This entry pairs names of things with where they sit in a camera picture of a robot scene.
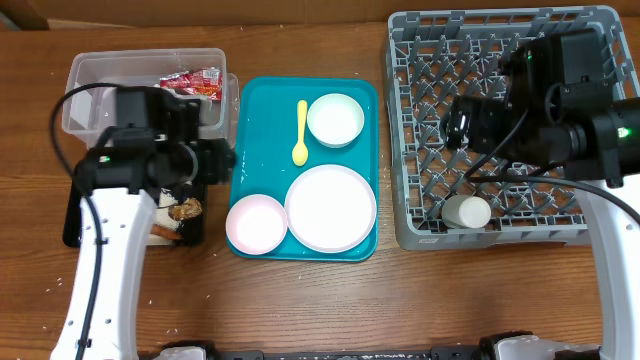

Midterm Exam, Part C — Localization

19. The white rice bowl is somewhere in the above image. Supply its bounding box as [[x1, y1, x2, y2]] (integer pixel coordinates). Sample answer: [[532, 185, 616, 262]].
[[307, 93, 365, 148]]

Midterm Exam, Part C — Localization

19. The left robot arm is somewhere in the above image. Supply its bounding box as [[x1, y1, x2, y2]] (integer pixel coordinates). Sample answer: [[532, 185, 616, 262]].
[[49, 84, 235, 359]]

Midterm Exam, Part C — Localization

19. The red snack wrapper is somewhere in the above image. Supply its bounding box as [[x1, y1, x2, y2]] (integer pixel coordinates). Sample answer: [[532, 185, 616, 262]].
[[158, 67, 223, 101]]

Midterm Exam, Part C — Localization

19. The teal serving tray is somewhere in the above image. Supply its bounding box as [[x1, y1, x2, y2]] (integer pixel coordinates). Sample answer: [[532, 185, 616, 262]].
[[225, 75, 380, 263]]

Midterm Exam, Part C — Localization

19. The grey dishwasher rack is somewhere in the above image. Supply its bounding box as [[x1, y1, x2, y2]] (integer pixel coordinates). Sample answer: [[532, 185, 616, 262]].
[[384, 5, 639, 250]]

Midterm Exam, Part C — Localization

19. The pile of white rice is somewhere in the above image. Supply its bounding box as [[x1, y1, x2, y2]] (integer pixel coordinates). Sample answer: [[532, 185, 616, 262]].
[[147, 191, 180, 246]]

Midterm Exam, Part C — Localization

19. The large white plate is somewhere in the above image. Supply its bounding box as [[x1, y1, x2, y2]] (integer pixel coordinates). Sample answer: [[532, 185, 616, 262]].
[[284, 164, 377, 254]]

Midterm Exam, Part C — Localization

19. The black waste tray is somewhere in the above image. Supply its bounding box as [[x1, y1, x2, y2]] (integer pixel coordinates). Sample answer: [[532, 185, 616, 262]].
[[62, 182, 207, 248]]

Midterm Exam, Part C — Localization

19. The yellow plastic spoon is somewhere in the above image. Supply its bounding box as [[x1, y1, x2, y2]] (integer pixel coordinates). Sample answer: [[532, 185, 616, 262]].
[[292, 100, 308, 167]]

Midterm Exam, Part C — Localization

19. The orange carrot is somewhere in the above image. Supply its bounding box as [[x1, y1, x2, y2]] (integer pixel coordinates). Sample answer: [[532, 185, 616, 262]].
[[151, 224, 182, 241]]

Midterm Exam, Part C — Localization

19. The small pink bowl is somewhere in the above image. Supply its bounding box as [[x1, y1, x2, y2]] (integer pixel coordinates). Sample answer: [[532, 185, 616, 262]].
[[225, 194, 288, 255]]

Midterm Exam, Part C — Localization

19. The brown food scrap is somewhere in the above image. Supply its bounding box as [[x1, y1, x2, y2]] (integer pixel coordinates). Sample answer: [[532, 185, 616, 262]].
[[168, 198, 203, 221]]

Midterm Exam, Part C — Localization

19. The clear plastic bin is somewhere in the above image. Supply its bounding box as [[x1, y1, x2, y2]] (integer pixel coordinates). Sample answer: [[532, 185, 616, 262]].
[[62, 48, 240, 148]]

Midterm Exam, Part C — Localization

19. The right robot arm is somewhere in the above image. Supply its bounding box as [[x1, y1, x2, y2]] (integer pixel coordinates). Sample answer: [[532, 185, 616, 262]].
[[442, 29, 639, 359]]

